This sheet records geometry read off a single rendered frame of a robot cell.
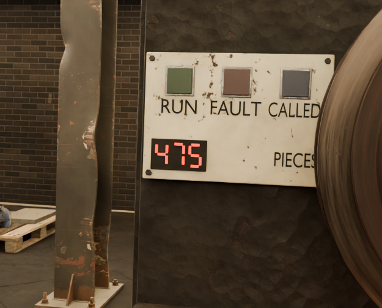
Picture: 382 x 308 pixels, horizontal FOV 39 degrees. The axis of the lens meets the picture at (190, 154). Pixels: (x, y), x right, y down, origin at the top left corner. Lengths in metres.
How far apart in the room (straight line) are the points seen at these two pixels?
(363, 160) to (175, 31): 0.34
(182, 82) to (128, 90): 6.25
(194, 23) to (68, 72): 2.66
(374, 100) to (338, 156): 0.07
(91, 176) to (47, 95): 4.09
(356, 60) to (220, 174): 0.25
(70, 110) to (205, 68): 2.67
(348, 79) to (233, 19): 0.23
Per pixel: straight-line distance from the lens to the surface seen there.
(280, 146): 0.76
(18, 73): 7.58
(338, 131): 0.63
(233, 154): 0.76
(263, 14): 0.79
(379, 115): 0.62
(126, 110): 7.01
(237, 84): 0.76
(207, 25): 0.80
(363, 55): 0.64
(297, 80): 0.76
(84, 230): 3.43
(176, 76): 0.77
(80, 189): 3.41
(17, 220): 5.49
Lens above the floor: 1.14
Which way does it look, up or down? 3 degrees down
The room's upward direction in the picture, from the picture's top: 2 degrees clockwise
